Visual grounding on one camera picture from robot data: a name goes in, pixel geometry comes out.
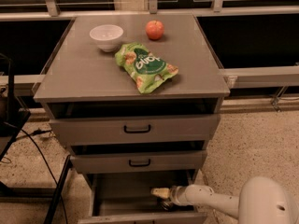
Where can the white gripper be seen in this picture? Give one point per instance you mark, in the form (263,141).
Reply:
(177,195)

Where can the silver 7up can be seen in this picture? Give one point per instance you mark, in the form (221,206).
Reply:
(167,205)

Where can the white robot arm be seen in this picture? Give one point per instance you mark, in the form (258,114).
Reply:
(261,201)

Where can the grey middle drawer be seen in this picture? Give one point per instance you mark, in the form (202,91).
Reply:
(138,162)

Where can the grey drawer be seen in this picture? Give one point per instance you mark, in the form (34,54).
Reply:
(125,198)
(138,162)
(124,130)

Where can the grey bottom drawer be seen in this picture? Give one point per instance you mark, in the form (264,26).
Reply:
(125,198)

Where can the grey top drawer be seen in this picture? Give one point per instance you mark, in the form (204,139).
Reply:
(124,130)

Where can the grey drawer cabinet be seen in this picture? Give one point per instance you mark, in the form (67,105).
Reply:
(84,82)

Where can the green snack bag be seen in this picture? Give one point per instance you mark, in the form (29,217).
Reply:
(148,71)

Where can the metal window railing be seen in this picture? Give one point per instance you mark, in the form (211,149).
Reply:
(256,40)

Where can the red apple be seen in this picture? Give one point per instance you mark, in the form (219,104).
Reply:
(154,30)

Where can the white ceramic bowl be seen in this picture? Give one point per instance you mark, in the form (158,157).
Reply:
(107,37)

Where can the black stand frame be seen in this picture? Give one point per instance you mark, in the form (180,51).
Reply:
(9,123)

